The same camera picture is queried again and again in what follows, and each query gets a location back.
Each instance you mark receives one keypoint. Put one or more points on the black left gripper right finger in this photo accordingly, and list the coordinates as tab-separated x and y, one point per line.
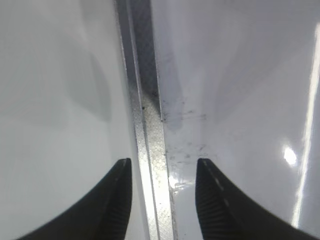
226	213

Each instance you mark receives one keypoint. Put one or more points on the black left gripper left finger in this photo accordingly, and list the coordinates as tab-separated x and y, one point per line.
102	214

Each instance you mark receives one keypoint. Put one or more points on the white framed whiteboard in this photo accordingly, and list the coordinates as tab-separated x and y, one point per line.
233	81

